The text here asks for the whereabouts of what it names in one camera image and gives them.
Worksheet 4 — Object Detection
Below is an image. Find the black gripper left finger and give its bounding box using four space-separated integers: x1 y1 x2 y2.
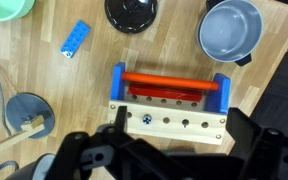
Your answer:
97 105 172 180

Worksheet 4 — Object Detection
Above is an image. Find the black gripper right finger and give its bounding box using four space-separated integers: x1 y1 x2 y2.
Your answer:
225 107 282 180

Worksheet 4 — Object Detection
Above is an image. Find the wooden blue toy toolbox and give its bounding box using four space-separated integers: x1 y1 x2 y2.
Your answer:
108 61 232 146

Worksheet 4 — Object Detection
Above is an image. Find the blue toy building brick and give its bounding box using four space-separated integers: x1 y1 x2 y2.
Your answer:
59 19 91 60

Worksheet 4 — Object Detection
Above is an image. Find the black round pot lid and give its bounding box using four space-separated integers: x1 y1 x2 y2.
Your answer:
104 0 159 35

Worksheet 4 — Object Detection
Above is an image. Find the grey rounded device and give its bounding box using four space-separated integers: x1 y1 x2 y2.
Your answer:
4 152 57 180

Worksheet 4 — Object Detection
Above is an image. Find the grey pot with black handles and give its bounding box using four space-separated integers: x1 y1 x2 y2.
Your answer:
197 0 264 67

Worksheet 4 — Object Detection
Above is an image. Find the mint green two-handled bowl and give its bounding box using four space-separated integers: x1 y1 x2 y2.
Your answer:
0 0 37 23

